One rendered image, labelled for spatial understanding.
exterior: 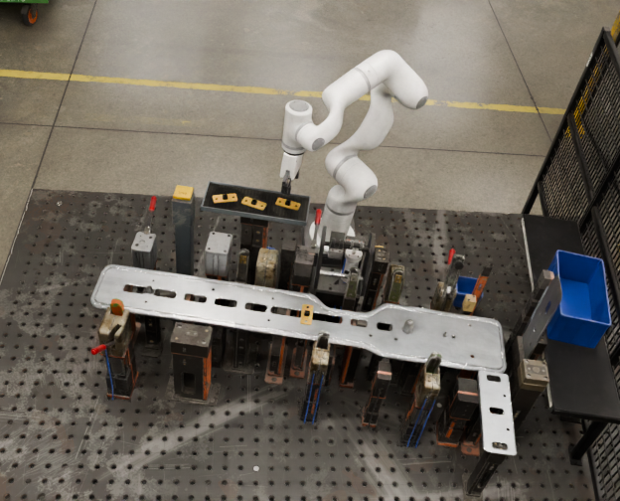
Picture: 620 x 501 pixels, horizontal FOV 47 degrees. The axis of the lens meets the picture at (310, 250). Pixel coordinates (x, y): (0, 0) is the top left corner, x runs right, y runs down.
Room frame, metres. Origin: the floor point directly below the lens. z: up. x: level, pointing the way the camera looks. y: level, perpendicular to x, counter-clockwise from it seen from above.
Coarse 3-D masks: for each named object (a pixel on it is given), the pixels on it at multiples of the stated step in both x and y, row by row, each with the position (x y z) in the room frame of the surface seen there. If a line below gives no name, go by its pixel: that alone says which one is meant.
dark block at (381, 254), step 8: (376, 248) 1.75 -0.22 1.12; (384, 248) 1.76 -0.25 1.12; (376, 256) 1.71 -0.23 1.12; (384, 256) 1.72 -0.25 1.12; (376, 264) 1.69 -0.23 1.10; (384, 264) 1.69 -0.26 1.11; (376, 272) 1.69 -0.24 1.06; (384, 272) 1.69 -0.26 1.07; (368, 280) 1.75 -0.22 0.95; (376, 280) 1.70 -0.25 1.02; (368, 288) 1.70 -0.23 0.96; (376, 288) 1.70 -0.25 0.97; (368, 296) 1.70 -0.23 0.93; (376, 296) 1.70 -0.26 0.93; (368, 304) 1.70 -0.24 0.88
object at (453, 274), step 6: (456, 258) 1.67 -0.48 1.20; (462, 258) 1.67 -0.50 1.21; (450, 264) 1.68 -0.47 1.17; (456, 264) 1.64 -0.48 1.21; (462, 264) 1.64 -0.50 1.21; (450, 270) 1.66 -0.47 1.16; (456, 270) 1.67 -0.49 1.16; (450, 276) 1.66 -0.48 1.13; (456, 276) 1.66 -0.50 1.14; (450, 282) 1.66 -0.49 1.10; (456, 282) 1.65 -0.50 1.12; (444, 288) 1.65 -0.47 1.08; (444, 294) 1.64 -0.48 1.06; (450, 294) 1.65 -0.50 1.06
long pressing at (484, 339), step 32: (96, 288) 1.48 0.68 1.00; (160, 288) 1.52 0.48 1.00; (192, 288) 1.54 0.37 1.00; (224, 288) 1.57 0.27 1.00; (256, 288) 1.59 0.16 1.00; (192, 320) 1.42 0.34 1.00; (224, 320) 1.43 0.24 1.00; (256, 320) 1.45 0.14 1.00; (288, 320) 1.47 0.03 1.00; (384, 320) 1.54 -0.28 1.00; (416, 320) 1.56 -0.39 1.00; (448, 320) 1.58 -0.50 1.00; (480, 320) 1.60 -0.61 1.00; (384, 352) 1.41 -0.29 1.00; (416, 352) 1.43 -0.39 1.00; (448, 352) 1.45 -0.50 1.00; (480, 352) 1.47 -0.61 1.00
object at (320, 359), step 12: (312, 360) 1.30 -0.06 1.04; (324, 360) 1.31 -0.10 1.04; (312, 372) 1.29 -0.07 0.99; (324, 372) 1.29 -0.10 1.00; (312, 384) 1.29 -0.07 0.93; (324, 384) 1.30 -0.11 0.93; (312, 396) 1.30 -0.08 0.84; (300, 408) 1.34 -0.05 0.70; (312, 408) 1.30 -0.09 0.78; (312, 420) 1.29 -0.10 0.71
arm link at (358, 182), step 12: (348, 168) 2.07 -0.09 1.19; (360, 168) 2.07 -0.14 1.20; (336, 180) 2.08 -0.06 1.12; (348, 180) 2.03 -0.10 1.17; (360, 180) 2.02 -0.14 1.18; (372, 180) 2.03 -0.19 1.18; (336, 192) 2.10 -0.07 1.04; (348, 192) 2.02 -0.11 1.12; (360, 192) 2.00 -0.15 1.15; (372, 192) 2.02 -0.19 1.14; (336, 204) 2.06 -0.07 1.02; (348, 204) 2.05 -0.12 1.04
